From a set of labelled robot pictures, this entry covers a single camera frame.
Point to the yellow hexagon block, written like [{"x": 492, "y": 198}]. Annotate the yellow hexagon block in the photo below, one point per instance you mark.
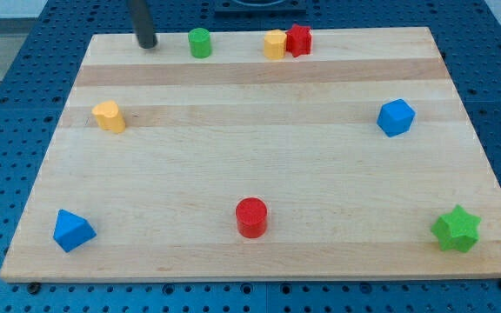
[{"x": 274, "y": 44}]

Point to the red cylinder block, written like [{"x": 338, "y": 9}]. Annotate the red cylinder block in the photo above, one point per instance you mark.
[{"x": 251, "y": 214}]

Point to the wooden board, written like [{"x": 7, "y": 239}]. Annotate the wooden board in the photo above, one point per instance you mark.
[{"x": 345, "y": 201}]

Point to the green cylinder block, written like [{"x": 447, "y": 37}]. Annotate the green cylinder block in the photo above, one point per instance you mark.
[{"x": 200, "y": 43}]

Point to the red star block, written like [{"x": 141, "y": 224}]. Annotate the red star block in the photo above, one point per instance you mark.
[{"x": 299, "y": 40}]

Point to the yellow heart block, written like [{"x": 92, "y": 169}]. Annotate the yellow heart block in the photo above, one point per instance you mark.
[{"x": 109, "y": 117}]

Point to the blue cube block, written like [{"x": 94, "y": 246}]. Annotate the blue cube block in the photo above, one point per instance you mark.
[{"x": 396, "y": 117}]

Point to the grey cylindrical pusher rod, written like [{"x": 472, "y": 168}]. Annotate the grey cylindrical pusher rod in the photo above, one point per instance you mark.
[{"x": 142, "y": 23}]

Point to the blue triangle block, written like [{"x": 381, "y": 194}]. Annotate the blue triangle block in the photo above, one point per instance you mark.
[{"x": 72, "y": 230}]

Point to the green star block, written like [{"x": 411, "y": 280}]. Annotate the green star block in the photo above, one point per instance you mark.
[{"x": 457, "y": 230}]

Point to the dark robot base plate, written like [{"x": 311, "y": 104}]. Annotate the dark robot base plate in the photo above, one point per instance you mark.
[{"x": 225, "y": 7}]

